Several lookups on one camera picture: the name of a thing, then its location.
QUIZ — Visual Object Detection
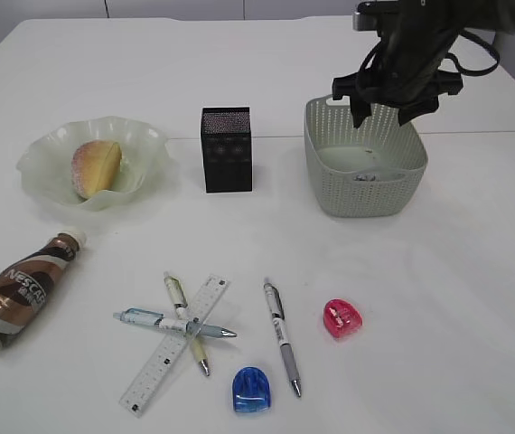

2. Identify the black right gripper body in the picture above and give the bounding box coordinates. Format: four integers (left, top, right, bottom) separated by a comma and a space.
332, 26, 464, 111

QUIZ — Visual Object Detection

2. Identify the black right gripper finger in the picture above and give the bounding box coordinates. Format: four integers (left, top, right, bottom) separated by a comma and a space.
350, 97, 372, 128
398, 101, 439, 126

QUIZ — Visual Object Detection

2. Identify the paper ball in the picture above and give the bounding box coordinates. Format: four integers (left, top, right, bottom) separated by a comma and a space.
353, 171, 379, 182

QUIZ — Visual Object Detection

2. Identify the red pencil sharpener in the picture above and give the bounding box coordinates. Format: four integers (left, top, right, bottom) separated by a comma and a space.
323, 298, 363, 339

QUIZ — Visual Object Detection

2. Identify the yellow bread roll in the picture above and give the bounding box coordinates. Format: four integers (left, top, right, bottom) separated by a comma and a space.
71, 140, 122, 199

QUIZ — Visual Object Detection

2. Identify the brown Nescafe coffee bottle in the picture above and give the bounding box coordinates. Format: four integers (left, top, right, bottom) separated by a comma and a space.
0, 228, 87, 350

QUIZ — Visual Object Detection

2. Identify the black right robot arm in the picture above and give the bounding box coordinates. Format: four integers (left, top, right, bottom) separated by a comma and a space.
332, 0, 515, 127

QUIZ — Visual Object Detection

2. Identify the grey-green woven plastic basket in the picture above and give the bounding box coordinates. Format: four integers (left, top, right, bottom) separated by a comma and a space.
304, 96, 428, 218

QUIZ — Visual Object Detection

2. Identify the black mesh pen holder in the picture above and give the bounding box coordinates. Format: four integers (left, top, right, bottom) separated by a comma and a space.
200, 107, 253, 193

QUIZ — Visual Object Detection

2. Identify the white grey mechanical pen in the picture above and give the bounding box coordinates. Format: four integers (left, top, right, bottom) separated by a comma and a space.
263, 278, 303, 399

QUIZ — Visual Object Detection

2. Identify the cream yellow ballpoint pen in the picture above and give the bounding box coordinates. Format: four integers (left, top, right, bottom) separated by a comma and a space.
163, 270, 212, 378

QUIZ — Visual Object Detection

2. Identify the blue-grey ballpoint pen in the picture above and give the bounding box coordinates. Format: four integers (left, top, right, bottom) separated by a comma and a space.
113, 307, 238, 339

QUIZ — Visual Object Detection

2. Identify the blue pencil sharpener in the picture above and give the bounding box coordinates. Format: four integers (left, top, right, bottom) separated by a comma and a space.
231, 366, 271, 414

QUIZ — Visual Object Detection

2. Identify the pale green wavy glass plate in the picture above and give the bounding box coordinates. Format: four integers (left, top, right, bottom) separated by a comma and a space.
16, 116, 171, 212

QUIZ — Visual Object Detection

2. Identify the transparent plastic ruler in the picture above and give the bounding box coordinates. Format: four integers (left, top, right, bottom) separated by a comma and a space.
120, 274, 229, 418

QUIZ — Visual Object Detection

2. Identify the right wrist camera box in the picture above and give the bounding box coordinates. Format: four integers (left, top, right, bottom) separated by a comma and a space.
352, 1, 399, 32

